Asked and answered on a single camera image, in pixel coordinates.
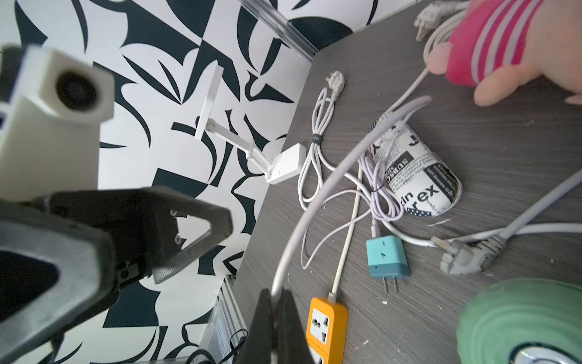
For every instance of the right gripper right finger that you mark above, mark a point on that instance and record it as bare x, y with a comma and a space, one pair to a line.
291, 347

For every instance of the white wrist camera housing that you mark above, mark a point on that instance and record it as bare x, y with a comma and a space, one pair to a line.
52, 108

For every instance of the plush doll pink shirt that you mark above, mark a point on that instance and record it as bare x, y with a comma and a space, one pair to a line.
502, 45

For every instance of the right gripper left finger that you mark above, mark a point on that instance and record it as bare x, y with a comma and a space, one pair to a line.
259, 341

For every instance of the orange power strip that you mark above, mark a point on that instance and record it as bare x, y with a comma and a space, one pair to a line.
328, 319

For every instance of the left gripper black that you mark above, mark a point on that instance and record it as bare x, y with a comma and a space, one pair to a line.
65, 257

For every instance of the white desk lamp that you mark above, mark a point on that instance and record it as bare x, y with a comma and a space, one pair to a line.
281, 167

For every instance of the teal adapter on table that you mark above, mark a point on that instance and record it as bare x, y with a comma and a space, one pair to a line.
387, 260

